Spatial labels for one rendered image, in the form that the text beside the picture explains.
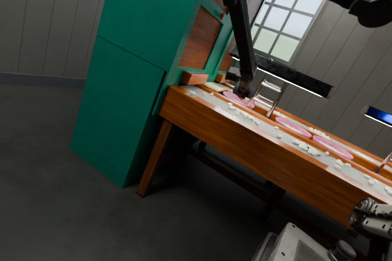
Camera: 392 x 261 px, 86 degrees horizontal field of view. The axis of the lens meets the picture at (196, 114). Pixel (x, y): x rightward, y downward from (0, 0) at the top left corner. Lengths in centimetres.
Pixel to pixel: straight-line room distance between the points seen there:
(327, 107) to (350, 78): 41
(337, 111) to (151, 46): 248
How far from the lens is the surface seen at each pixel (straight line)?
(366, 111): 197
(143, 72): 123
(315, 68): 315
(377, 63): 316
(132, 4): 133
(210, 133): 112
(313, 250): 115
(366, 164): 196
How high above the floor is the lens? 105
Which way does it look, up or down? 18 degrees down
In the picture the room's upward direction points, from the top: 24 degrees clockwise
